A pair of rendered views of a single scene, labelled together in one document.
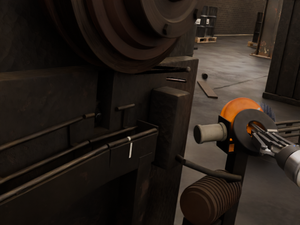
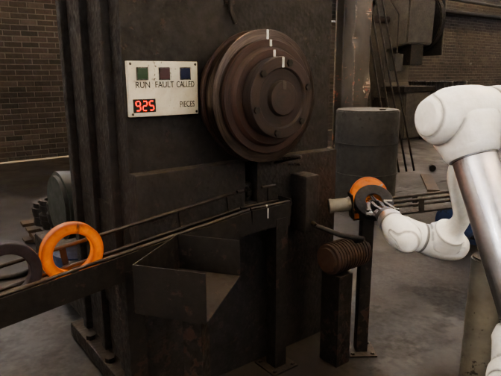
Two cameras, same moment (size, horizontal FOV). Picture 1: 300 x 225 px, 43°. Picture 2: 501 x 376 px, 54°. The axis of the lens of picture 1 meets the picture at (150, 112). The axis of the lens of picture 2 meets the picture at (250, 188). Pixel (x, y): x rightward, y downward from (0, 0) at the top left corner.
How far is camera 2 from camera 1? 95 cm
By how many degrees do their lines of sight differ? 18
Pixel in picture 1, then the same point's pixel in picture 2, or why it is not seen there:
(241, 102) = (366, 180)
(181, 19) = (288, 126)
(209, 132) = (336, 204)
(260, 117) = (379, 190)
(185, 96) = (313, 177)
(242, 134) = (361, 204)
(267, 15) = not seen: outside the picture
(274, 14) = not seen: outside the picture
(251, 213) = (429, 295)
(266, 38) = not seen: outside the picture
